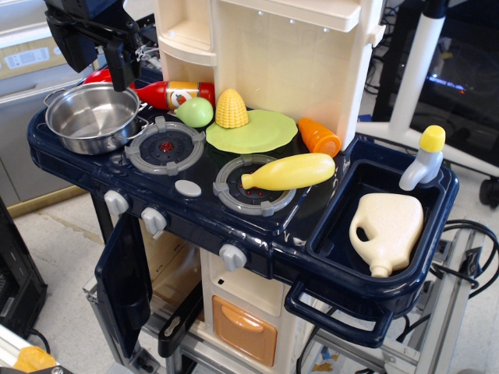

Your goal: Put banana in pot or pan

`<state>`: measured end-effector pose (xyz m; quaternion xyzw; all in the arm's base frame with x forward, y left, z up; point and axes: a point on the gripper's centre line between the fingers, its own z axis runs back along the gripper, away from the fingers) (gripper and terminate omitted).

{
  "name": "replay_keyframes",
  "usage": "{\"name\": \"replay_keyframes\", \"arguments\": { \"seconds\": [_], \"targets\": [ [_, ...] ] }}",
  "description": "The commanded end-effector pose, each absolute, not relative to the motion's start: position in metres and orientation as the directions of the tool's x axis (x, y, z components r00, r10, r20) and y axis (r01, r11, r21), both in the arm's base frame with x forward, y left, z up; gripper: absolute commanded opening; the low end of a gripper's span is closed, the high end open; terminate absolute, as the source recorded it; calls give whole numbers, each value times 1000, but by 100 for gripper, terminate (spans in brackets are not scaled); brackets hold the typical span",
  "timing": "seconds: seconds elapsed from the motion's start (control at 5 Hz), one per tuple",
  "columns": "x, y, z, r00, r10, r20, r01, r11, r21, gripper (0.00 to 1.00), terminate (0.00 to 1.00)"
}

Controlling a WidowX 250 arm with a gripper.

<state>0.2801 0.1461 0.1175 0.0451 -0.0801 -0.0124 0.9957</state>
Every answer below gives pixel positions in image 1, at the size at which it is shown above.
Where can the orange toy carrot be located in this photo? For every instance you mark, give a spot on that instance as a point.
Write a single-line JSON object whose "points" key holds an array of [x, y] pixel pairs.
{"points": [[318, 138]]}

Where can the cream toy jug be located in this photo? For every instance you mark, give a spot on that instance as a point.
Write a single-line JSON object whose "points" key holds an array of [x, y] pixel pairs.
{"points": [[384, 231]]}

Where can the grey oval button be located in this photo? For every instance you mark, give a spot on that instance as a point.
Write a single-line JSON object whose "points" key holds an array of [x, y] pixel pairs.
{"points": [[187, 188]]}

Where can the middle grey stove knob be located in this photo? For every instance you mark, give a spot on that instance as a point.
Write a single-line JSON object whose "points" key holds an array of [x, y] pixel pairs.
{"points": [[154, 221]]}

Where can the navy towel bar handle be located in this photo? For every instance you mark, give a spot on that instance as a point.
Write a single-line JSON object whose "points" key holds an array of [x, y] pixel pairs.
{"points": [[368, 338]]}

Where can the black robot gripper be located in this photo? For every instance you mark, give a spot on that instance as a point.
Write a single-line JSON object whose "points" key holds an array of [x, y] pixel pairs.
{"points": [[79, 27]]}

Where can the grey stove knob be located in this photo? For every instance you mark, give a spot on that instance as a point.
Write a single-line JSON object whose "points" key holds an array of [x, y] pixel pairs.
{"points": [[154, 221], [233, 257], [116, 203]]}

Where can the green toy pear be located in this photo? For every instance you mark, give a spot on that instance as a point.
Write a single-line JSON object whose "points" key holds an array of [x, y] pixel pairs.
{"points": [[196, 112]]}

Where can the white stand pole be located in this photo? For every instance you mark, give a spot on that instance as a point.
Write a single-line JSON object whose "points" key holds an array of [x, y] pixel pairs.
{"points": [[442, 67]]}

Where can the yellow toy banana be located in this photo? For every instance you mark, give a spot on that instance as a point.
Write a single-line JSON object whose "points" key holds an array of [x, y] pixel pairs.
{"points": [[295, 172]]}

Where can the navy toy kitchen countertop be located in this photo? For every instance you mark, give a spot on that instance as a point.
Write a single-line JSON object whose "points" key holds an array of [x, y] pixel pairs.
{"points": [[307, 240]]}

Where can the red ketchup bottle toy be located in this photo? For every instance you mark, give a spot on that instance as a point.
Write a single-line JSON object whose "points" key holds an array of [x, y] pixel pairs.
{"points": [[172, 94]]}

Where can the navy oven door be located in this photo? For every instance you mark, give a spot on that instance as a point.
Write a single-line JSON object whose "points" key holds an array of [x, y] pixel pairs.
{"points": [[124, 288]]}

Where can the green toy plate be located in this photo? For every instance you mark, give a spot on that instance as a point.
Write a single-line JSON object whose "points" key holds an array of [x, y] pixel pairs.
{"points": [[265, 131]]}

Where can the orange toy drawer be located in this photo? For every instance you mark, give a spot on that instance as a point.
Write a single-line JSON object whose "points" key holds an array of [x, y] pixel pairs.
{"points": [[244, 332]]}

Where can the black box left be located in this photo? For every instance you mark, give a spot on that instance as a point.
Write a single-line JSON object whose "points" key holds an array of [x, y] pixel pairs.
{"points": [[23, 290]]}

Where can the left grey stove knob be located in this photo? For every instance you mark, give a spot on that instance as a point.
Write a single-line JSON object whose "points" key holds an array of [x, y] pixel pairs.
{"points": [[116, 203]]}

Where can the grey yellow toy faucet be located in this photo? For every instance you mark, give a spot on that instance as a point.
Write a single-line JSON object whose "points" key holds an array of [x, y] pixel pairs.
{"points": [[428, 159]]}

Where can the yellow toy corn cob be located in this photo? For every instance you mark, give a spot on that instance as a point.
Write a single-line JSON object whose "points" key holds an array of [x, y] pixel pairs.
{"points": [[231, 110]]}

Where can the cream toy kitchen back panel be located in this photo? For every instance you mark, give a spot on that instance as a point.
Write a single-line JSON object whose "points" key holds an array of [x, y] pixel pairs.
{"points": [[305, 59]]}

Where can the cardboard box with label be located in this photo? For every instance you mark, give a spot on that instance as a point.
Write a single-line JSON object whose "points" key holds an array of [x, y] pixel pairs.
{"points": [[31, 56]]}

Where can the right grey stove knob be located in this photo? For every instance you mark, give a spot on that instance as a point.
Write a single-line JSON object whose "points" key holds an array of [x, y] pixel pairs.
{"points": [[233, 257]]}

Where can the stainless steel pot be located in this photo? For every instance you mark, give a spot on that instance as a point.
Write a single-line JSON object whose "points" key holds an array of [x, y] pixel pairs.
{"points": [[94, 118]]}

